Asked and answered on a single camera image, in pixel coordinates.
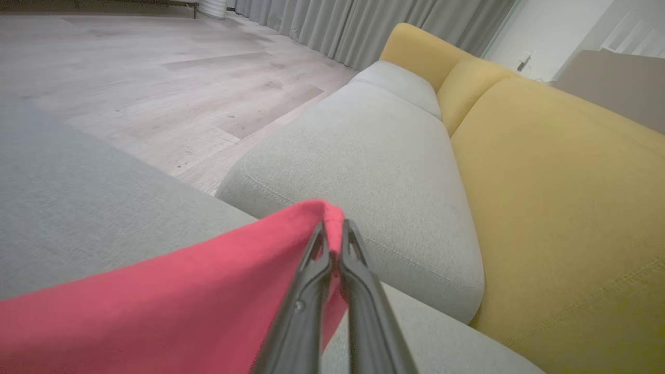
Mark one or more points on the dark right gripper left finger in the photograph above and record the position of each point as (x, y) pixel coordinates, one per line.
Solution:
(301, 322)

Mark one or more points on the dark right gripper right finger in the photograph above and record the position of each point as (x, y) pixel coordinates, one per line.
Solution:
(371, 327)

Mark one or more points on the plain red garment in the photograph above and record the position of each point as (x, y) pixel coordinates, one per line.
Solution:
(156, 311)

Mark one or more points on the large yellow sofa backrest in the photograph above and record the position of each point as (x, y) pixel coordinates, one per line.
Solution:
(561, 218)

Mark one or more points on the small grey sofa seat cushion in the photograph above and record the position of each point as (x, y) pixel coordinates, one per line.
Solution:
(400, 83)

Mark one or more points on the grey and yellow sofa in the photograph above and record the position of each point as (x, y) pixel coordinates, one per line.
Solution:
(78, 208)

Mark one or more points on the medium yellow sofa backrest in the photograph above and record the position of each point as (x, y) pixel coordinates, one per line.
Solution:
(467, 88)

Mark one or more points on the small yellow sofa backrest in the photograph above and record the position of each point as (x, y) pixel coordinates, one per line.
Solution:
(410, 49)

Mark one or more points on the grey pleated curtain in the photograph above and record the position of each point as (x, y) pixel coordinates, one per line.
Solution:
(363, 26)

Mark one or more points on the white ribbed cylinder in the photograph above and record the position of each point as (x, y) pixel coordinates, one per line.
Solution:
(213, 8)

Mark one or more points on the beige cardboard box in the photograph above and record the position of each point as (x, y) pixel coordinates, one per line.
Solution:
(618, 88)

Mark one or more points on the white slatted panel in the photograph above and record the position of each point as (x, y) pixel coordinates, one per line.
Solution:
(639, 36)

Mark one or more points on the white wall socket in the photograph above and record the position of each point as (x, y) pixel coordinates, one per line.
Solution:
(524, 62)

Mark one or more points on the dark low furniture frame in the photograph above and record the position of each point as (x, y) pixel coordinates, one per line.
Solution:
(130, 4)

